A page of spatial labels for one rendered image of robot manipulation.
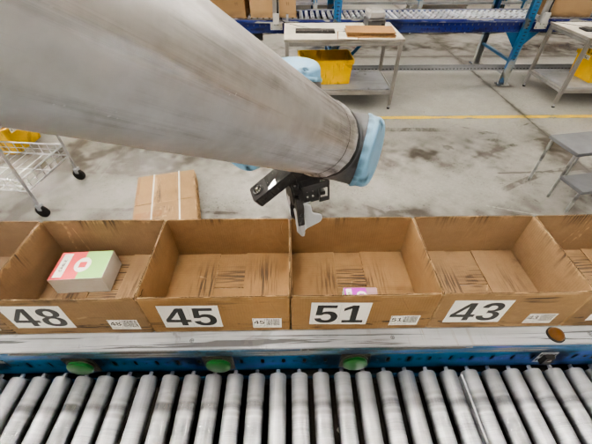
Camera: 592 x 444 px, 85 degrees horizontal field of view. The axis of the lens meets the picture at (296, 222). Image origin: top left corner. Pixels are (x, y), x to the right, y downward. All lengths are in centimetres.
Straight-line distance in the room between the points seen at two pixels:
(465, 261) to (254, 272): 72
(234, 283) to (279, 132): 89
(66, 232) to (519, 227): 148
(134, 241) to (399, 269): 89
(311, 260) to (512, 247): 71
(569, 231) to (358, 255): 71
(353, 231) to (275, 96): 90
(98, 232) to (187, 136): 107
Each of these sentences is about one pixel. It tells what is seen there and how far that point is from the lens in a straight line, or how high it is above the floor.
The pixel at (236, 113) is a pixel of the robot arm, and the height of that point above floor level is 167.
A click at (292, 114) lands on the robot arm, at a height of 165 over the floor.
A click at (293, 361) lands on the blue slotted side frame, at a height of 74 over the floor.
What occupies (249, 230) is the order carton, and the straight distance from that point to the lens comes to 107.
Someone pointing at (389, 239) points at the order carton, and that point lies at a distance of 115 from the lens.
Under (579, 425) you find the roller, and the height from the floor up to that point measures 74.
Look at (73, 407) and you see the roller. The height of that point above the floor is 75.
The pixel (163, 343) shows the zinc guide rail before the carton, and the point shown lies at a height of 89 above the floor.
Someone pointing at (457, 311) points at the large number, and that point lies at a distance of 101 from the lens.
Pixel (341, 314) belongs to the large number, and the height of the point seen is 97.
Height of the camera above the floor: 175
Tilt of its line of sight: 43 degrees down
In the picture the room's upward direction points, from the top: straight up
